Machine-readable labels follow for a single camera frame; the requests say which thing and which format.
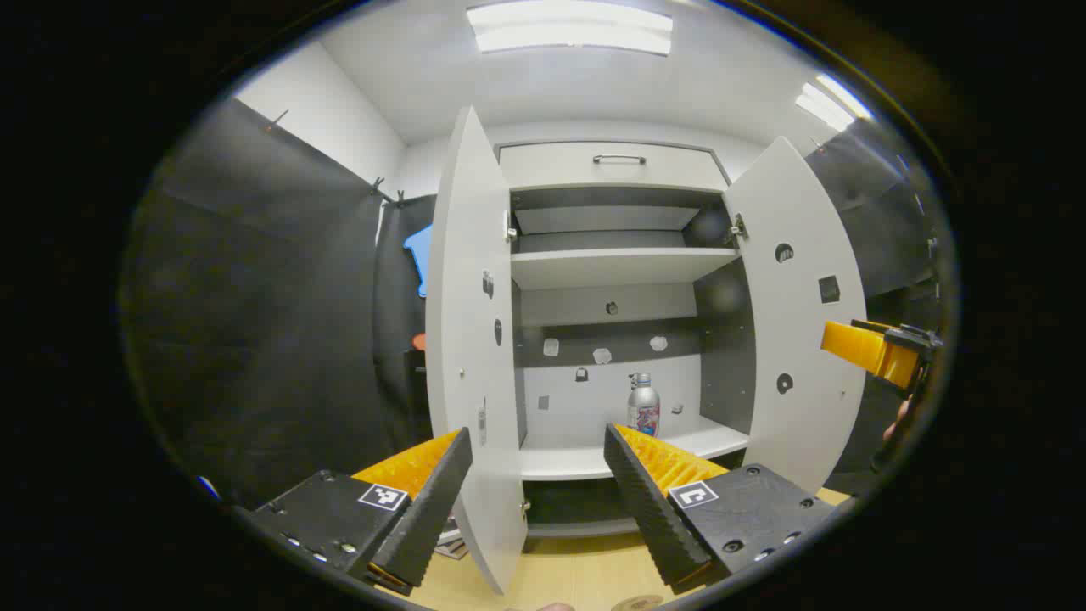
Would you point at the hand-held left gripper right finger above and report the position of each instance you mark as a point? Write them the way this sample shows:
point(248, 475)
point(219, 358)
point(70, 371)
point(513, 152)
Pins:
point(649, 509)

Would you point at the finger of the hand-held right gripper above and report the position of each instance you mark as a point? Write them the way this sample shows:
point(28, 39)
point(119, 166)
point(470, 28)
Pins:
point(865, 350)

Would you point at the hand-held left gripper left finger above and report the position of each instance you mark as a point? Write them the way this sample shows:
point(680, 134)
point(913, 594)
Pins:
point(433, 509)

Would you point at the white cabinet door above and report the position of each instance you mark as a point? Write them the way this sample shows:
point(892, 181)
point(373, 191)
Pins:
point(797, 322)
point(467, 339)

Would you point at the round brown coaster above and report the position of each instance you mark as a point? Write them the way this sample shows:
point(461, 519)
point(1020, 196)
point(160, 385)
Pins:
point(636, 604)

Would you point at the silver bottle with printed label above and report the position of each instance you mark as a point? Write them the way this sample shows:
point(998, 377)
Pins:
point(643, 407)

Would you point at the metal door hinge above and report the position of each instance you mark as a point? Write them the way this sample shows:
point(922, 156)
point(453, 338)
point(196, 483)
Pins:
point(738, 229)
point(512, 227)

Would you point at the white cabinet drawer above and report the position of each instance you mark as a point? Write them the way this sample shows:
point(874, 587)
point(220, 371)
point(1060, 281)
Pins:
point(551, 170)

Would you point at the small ceiling light panel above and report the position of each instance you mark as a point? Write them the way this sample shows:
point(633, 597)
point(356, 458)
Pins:
point(831, 103)

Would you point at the black backdrop cloth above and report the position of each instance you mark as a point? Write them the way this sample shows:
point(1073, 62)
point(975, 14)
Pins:
point(271, 297)

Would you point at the large ceiling light panel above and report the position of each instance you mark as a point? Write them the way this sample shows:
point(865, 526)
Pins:
point(568, 27)

